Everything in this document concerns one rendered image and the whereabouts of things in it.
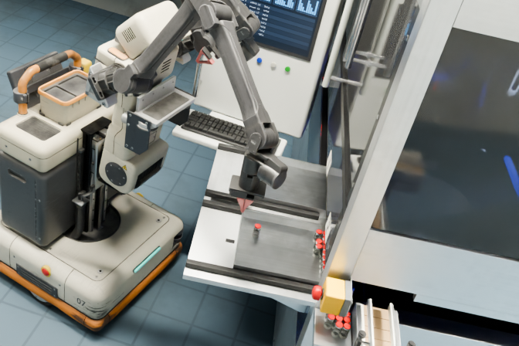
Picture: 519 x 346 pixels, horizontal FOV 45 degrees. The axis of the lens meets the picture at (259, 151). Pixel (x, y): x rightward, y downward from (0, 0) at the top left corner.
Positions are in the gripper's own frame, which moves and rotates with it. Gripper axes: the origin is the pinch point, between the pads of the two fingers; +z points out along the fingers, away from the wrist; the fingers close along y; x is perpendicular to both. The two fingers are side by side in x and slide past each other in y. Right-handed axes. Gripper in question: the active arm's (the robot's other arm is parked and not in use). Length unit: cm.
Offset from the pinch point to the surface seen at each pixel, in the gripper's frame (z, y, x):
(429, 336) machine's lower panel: 24, 63, -11
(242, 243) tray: 20.1, 2.5, 7.5
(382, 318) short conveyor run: 16, 46, -15
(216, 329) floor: 108, 1, 45
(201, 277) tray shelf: 20.5, -7.7, -10.1
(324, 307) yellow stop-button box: 10.8, 27.5, -20.7
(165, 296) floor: 107, -25, 57
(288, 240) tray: 20.1, 16.9, 13.7
